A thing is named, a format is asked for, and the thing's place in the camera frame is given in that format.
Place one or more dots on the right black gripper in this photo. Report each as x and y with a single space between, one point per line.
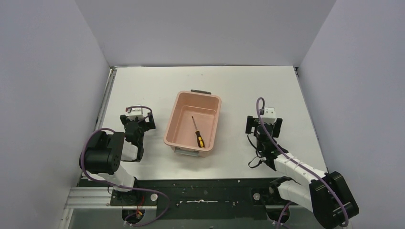
252 122

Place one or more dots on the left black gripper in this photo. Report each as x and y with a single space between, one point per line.
136 125

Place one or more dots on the black yellow screwdriver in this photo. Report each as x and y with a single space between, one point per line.
200 141

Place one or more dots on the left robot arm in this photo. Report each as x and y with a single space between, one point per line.
104 152

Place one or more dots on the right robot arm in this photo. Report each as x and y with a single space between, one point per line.
326 195

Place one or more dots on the pink plastic bin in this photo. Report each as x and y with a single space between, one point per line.
180 132

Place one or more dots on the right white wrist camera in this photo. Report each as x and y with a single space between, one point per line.
268 115

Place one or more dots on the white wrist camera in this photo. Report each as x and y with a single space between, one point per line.
135 112
268 115

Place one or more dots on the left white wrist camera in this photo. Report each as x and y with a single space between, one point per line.
135 112

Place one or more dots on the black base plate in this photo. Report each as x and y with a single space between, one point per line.
295 214

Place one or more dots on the aluminium frame rail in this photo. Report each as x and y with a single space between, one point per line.
231 191

